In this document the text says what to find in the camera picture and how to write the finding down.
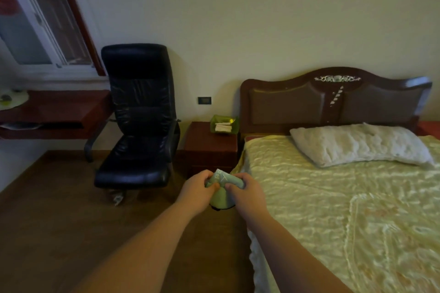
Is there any person's left forearm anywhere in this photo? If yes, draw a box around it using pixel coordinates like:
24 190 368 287
73 202 193 293

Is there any black leather office chair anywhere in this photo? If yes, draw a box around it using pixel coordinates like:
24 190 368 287
84 44 181 206

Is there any white framed window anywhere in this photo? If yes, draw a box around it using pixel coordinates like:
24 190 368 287
0 0 106 77

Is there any white pillow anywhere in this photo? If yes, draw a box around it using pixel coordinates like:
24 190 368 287
290 122 436 168

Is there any green plastic basket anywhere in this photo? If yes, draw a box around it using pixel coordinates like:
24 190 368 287
210 114 239 136

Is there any red wooden wall desk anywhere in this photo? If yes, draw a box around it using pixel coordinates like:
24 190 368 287
0 90 115 140

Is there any person's right hand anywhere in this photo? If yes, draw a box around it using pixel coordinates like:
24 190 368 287
224 173 271 225

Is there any pale yellow satin bedspread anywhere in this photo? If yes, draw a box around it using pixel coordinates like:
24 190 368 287
230 135 440 293

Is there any white round plate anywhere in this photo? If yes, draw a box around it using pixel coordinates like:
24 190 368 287
0 89 30 111

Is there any green cloth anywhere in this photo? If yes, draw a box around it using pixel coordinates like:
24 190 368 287
205 169 245 210

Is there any person's left hand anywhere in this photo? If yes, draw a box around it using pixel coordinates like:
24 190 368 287
174 169 221 219

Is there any person's right forearm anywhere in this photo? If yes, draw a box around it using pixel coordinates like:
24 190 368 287
246 212 351 293

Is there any dark wooden bed headboard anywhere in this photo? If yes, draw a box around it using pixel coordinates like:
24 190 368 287
239 67 433 139

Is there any red wooden nightstand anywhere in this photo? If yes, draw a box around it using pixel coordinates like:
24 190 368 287
178 121 239 180
417 121 440 140

